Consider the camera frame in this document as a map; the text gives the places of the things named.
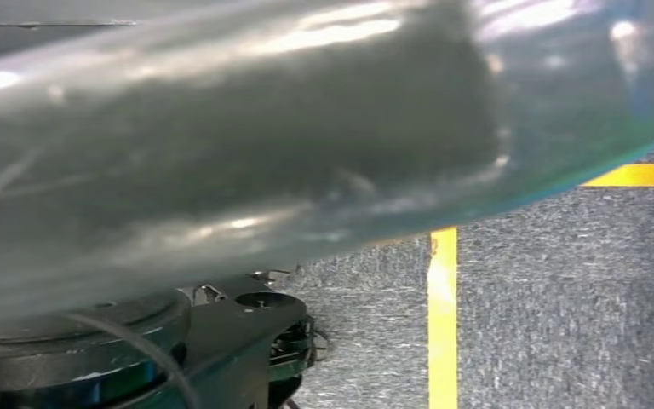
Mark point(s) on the yellow floor tape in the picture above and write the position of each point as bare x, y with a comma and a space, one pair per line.
442, 316

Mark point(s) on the black robot lower body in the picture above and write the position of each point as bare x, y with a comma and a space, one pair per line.
231, 338

